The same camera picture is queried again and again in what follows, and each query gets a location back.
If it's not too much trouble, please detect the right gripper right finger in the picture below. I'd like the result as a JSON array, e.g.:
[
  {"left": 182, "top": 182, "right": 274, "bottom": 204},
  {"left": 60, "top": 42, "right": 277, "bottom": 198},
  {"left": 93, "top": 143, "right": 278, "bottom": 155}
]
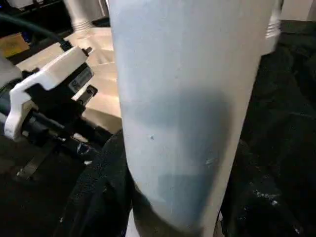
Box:
[{"left": 219, "top": 141, "right": 316, "bottom": 237}]

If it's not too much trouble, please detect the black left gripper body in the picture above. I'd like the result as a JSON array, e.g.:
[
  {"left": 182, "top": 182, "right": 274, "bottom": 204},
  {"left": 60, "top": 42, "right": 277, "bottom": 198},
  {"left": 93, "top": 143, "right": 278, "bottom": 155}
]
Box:
[{"left": 0, "top": 74, "right": 115, "bottom": 161}]

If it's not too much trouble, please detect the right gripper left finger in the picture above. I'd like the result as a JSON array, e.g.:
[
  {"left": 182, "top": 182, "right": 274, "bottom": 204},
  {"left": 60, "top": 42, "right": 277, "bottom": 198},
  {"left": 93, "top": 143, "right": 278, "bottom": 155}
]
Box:
[{"left": 55, "top": 129, "right": 135, "bottom": 237}]

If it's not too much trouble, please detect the white plastic table top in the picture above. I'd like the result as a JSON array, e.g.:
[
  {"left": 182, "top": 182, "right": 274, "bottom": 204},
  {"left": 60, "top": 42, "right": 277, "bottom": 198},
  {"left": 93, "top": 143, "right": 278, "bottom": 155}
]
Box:
[{"left": 15, "top": 26, "right": 125, "bottom": 135}]

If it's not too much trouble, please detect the white plastic table leg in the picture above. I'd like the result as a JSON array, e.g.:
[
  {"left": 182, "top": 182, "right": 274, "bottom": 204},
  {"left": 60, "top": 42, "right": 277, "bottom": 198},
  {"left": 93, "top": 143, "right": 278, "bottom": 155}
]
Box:
[
  {"left": 66, "top": 0, "right": 108, "bottom": 32},
  {"left": 261, "top": 0, "right": 283, "bottom": 56},
  {"left": 105, "top": 0, "right": 277, "bottom": 237}
]

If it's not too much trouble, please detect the black plastic mat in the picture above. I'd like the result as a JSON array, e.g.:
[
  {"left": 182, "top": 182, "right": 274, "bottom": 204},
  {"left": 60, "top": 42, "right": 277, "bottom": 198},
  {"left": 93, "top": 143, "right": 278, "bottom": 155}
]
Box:
[{"left": 0, "top": 17, "right": 316, "bottom": 237}]

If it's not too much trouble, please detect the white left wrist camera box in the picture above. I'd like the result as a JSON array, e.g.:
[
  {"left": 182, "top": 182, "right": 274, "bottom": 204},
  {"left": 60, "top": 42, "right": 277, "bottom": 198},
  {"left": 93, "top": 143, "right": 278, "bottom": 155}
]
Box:
[{"left": 3, "top": 46, "right": 95, "bottom": 140}]

